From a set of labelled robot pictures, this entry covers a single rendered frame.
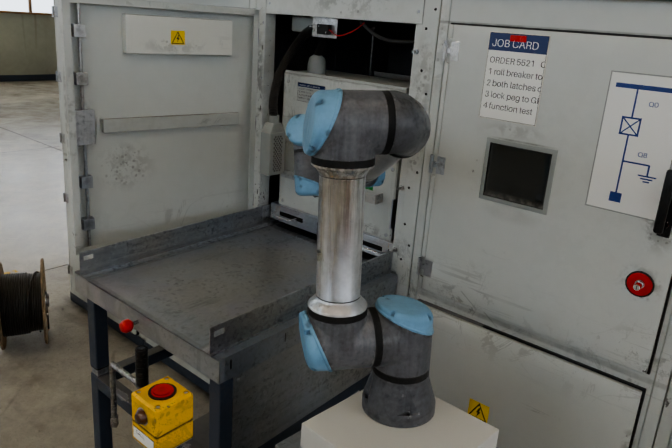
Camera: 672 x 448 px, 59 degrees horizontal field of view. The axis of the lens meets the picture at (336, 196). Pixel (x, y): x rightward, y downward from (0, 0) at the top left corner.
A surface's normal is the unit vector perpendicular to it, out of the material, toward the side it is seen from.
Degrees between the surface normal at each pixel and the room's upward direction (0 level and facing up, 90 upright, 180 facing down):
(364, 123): 81
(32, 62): 90
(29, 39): 90
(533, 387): 90
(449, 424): 3
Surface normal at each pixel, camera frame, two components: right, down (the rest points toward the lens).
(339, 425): 0.04, -0.97
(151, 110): 0.65, 0.26
